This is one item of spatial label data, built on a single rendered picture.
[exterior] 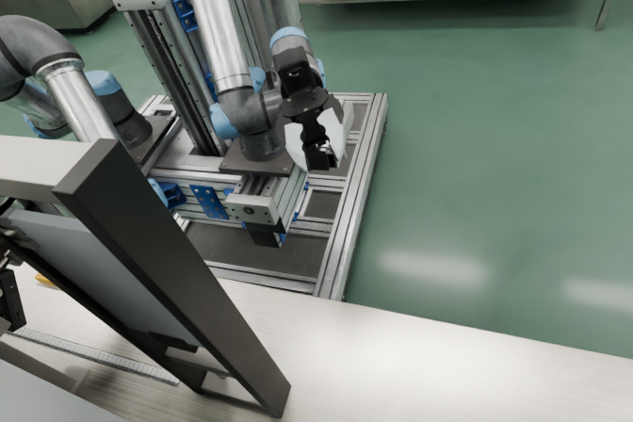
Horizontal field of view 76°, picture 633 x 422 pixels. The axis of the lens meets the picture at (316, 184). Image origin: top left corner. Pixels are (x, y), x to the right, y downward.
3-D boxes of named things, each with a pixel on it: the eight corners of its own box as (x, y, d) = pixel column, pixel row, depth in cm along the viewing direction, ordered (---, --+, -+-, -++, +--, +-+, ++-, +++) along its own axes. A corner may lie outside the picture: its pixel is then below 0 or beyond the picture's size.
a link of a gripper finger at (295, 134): (319, 192, 56) (317, 146, 62) (305, 164, 52) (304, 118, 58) (298, 198, 57) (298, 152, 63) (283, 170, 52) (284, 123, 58)
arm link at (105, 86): (137, 113, 127) (113, 75, 117) (94, 132, 124) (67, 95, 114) (129, 96, 135) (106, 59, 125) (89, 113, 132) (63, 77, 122)
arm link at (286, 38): (312, 58, 82) (304, 18, 76) (322, 88, 74) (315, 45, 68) (274, 68, 82) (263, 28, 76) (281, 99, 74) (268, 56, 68)
